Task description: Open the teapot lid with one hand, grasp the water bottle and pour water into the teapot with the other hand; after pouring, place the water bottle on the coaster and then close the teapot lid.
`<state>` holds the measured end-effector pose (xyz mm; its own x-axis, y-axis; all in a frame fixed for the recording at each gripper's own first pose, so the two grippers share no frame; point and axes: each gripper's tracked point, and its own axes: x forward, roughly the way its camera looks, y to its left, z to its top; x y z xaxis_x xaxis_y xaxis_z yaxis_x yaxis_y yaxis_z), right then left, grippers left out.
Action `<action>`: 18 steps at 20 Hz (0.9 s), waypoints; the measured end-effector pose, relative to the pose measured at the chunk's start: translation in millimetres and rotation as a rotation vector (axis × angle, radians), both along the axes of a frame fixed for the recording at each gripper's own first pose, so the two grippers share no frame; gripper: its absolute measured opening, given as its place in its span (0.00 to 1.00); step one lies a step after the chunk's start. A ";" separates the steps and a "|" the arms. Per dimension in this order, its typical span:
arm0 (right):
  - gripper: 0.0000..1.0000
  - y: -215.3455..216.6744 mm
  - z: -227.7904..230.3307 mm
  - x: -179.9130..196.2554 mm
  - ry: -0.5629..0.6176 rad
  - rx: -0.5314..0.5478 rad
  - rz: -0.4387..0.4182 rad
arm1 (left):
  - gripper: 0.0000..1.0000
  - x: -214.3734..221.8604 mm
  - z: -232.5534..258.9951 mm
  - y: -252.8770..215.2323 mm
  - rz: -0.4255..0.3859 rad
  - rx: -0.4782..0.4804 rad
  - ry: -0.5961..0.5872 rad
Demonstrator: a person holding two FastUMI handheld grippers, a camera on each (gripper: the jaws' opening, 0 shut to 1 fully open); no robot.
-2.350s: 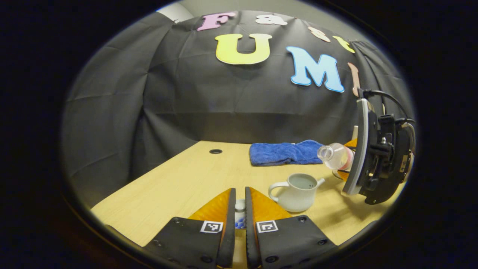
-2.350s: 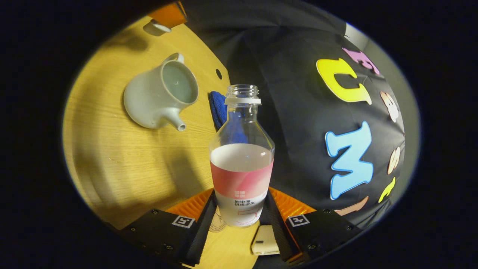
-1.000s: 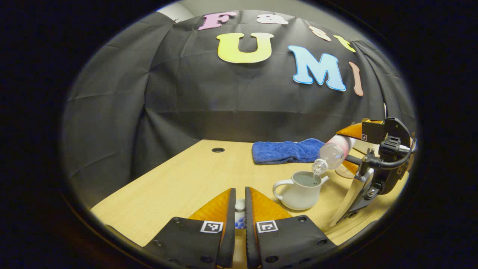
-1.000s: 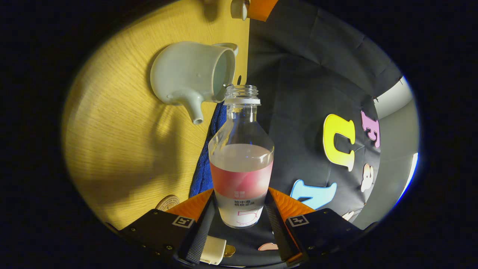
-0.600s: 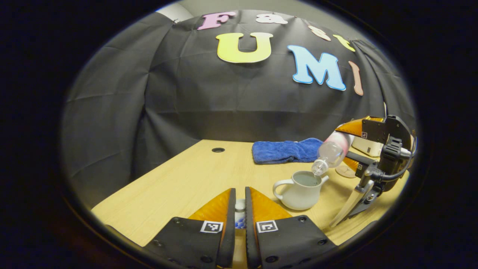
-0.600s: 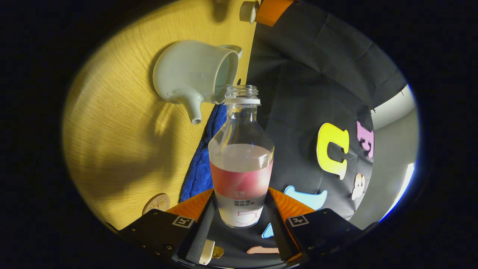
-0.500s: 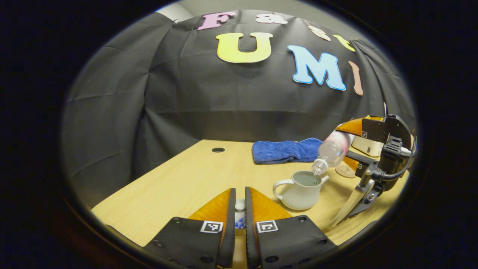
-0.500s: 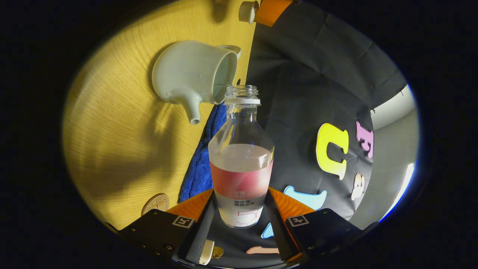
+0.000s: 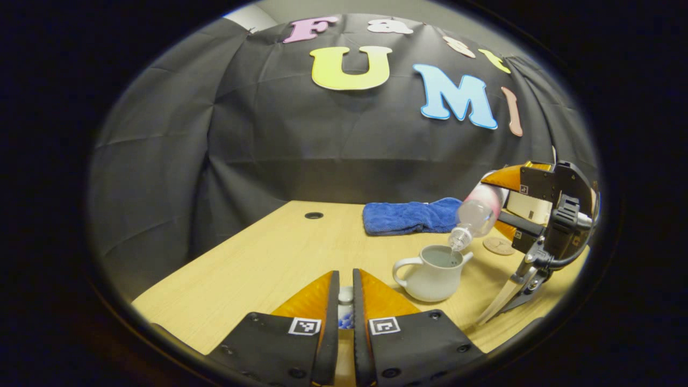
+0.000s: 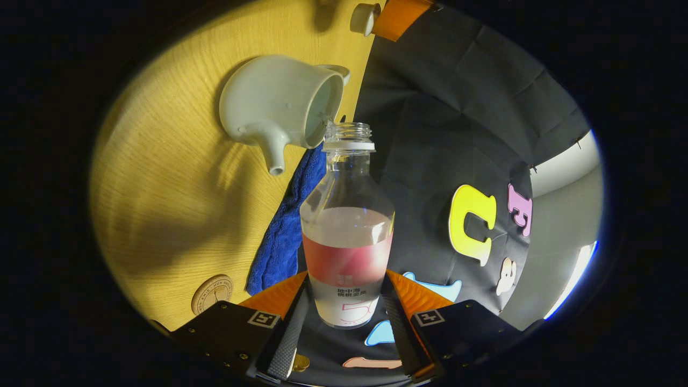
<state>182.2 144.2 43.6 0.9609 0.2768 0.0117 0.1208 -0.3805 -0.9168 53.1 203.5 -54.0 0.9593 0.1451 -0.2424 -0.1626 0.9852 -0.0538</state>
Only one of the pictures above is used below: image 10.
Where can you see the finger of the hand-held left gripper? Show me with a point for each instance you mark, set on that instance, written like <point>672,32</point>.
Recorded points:
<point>400,19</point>

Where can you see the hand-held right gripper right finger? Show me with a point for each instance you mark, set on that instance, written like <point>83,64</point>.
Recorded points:
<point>400,333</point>

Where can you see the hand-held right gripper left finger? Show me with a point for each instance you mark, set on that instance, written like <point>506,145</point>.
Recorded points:
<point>287,344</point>

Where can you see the round wooden coaster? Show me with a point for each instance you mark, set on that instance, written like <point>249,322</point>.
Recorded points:
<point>211,295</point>

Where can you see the clear plastic water bottle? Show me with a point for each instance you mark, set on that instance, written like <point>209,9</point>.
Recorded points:
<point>346,242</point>

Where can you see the white ceramic teacup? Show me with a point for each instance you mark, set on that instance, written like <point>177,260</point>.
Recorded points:
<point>269,102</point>

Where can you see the blue towel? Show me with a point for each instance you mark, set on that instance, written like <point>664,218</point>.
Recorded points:
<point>282,236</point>

